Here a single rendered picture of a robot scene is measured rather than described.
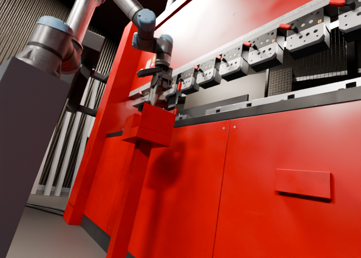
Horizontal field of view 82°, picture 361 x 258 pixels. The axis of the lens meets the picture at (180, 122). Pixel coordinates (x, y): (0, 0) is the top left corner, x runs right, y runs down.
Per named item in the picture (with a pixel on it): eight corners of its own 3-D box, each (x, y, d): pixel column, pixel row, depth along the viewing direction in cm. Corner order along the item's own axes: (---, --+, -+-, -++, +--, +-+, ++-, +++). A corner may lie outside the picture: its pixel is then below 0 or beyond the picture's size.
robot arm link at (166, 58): (160, 50, 97) (152, 57, 104) (158, 59, 96) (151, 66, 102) (173, 57, 101) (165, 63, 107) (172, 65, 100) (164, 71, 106)
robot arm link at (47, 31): (19, 37, 70) (35, 5, 74) (36, 58, 82) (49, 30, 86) (57, 48, 72) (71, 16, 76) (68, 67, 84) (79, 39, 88)
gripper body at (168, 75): (172, 89, 97) (175, 66, 100) (155, 83, 93) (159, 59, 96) (164, 93, 104) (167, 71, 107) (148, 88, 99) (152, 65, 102)
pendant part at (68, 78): (59, 95, 246) (70, 69, 257) (70, 99, 251) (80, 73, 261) (56, 82, 207) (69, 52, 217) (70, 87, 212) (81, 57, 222)
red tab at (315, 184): (274, 190, 66) (275, 168, 68) (277, 191, 67) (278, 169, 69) (330, 199, 55) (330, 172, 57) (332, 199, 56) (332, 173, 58)
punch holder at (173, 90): (162, 96, 172) (166, 78, 177) (170, 100, 177) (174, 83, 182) (173, 92, 161) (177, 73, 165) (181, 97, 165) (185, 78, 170)
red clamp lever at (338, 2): (330, -2, 83) (355, -1, 75) (333, 4, 85) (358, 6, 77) (326, 2, 83) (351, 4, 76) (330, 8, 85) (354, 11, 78)
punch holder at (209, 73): (195, 84, 141) (199, 63, 146) (204, 89, 146) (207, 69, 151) (211, 78, 130) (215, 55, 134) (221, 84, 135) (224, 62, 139)
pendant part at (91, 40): (57, 108, 250) (80, 49, 275) (79, 115, 260) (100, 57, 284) (54, 97, 206) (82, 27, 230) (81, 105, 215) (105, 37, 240)
